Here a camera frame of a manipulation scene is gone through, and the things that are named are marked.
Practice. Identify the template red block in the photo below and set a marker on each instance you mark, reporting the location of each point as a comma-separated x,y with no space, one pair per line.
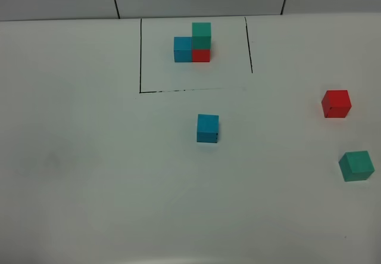
201,55

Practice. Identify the template blue block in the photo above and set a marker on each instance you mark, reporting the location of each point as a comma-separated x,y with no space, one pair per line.
182,49

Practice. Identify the template green block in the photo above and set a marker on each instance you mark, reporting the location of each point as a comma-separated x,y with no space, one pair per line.
201,35

